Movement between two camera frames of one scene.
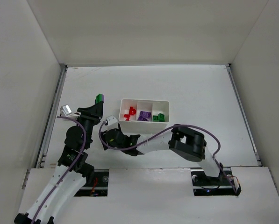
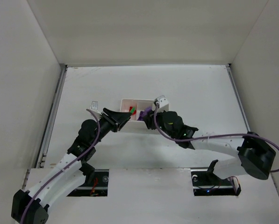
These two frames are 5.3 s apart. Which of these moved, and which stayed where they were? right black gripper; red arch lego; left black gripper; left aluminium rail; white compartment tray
Moved: right black gripper; left black gripper
Stayed: white compartment tray; red arch lego; left aluminium rail
